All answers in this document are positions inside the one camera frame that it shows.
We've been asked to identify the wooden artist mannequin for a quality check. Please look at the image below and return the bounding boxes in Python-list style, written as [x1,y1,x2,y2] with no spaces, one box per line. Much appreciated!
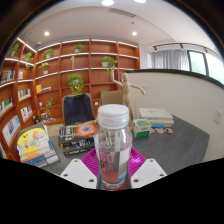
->
[109,65,147,124]

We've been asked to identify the white flat box stack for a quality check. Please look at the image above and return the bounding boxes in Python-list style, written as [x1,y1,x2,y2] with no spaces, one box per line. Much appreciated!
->
[138,107,175,128]

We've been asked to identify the clear white-capped water bottle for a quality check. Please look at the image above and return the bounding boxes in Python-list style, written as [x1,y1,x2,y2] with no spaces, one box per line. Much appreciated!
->
[93,103,134,190]

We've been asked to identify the wooden shelf unit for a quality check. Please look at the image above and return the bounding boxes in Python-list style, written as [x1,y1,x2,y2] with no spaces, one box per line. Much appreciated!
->
[0,36,141,161]

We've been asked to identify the window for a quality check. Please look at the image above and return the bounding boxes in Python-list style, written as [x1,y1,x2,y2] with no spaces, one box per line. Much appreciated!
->
[188,49,224,84]

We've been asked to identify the dark book stack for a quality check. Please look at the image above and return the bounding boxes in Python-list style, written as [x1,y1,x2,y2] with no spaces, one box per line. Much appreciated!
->
[58,120,100,156]

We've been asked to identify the colourful book stack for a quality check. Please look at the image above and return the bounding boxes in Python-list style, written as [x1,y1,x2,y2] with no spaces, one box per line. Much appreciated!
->
[16,122,61,168]

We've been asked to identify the tan chair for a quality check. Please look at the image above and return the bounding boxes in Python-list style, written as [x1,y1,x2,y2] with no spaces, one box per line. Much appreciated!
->
[99,89,125,108]

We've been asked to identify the dark blue chair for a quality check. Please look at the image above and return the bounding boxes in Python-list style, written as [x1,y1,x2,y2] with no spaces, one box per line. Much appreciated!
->
[61,92,97,127]

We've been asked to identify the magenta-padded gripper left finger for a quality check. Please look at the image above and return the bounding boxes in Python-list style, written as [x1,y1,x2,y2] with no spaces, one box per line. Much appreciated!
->
[59,148,99,190]

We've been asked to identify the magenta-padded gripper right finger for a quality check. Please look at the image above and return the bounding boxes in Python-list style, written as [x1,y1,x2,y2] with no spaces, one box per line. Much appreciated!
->
[127,148,168,190]

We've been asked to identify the small green-white box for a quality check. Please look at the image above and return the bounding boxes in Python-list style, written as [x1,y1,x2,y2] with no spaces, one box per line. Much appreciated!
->
[132,118,153,139]

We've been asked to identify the ceiling lights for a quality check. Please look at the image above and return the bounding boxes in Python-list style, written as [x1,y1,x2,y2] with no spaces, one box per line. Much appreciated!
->
[43,0,148,38]

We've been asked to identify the grey curtain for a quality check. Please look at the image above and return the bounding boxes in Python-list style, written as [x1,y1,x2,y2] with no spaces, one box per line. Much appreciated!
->
[151,49,191,72]

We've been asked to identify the white wall socket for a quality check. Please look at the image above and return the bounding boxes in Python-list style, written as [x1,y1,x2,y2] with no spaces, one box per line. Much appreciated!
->
[214,108,224,125]

